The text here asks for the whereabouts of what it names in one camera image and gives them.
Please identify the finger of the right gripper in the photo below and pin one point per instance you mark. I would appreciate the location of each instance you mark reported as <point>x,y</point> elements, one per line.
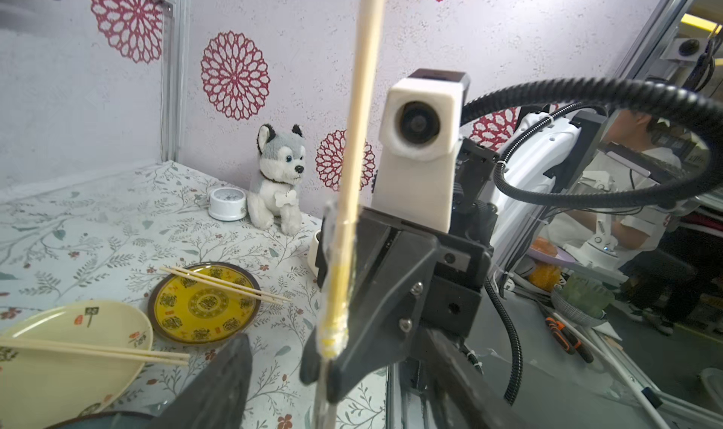
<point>325,244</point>
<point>395,265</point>

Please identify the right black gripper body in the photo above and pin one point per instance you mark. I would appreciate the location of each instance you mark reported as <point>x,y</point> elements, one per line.
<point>464,252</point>

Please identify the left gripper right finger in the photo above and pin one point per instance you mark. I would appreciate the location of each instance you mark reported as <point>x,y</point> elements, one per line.
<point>458,395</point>

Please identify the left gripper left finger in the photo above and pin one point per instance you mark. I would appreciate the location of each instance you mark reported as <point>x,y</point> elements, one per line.
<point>217,397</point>

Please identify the chopsticks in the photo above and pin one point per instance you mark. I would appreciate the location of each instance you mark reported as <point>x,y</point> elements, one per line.
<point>127,354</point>
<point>227,286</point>
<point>368,35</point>

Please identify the white digital scale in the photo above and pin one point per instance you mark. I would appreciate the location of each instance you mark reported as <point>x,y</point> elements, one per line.
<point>313,253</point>

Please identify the grey husky plush toy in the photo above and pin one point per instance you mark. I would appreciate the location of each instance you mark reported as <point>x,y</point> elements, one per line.
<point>273,195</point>

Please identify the yellow patterned plate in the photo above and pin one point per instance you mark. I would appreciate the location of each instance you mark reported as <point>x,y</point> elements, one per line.
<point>188,312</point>

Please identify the small white alarm clock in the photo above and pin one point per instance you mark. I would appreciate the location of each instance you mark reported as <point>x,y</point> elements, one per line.
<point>227,204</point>

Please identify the dark green glass plate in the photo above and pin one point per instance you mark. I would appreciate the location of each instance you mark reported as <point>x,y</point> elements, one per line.
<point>107,420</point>

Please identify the cream small plate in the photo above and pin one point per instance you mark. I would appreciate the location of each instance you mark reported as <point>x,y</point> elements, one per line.
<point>40,388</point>

